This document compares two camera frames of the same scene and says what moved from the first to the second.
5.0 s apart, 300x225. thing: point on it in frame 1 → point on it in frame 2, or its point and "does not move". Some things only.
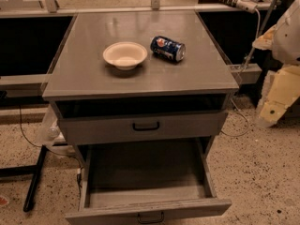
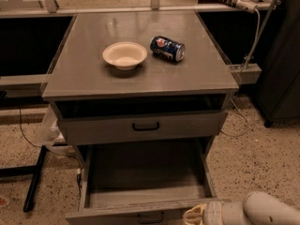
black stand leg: x=32 y=170 does not move
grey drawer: x=146 y=185 does not move
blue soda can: x=166 y=48 does not move
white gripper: x=288 y=39 → x=213 y=214
